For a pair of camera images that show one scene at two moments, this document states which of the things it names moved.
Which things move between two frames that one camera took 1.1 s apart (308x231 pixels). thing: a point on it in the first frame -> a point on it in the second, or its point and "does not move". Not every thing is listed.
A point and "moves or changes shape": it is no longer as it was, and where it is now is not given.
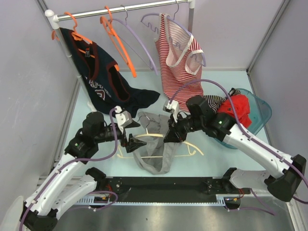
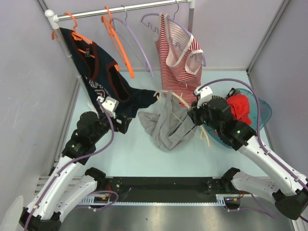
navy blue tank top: (101, 79) does not move
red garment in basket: (241, 103) does not move
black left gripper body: (121, 136) -> (120, 126)
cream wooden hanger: (121, 155) -> (188, 106)
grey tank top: (156, 156) moves or changes shape
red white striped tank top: (180, 58) does not move
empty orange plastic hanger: (110, 27) does not move
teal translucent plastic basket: (260, 113) does not move
